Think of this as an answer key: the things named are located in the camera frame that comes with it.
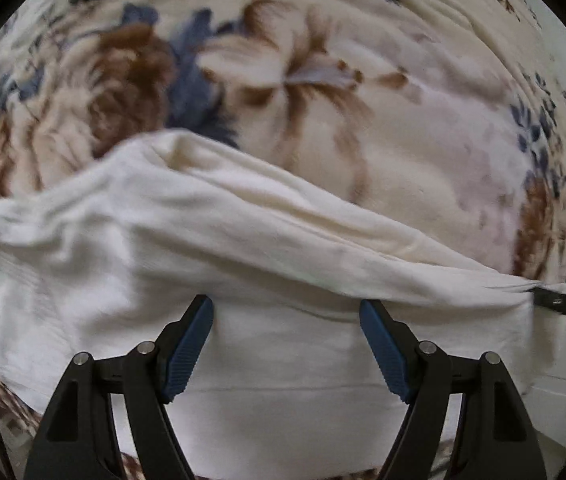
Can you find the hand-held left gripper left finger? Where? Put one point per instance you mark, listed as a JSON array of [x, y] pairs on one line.
[[188, 355]]

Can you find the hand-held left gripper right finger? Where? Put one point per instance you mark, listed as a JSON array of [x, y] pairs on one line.
[[388, 355]]

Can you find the white pants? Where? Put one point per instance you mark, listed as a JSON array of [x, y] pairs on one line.
[[163, 250]]

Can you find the floral blanket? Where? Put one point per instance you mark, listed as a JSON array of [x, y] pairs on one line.
[[413, 110]]

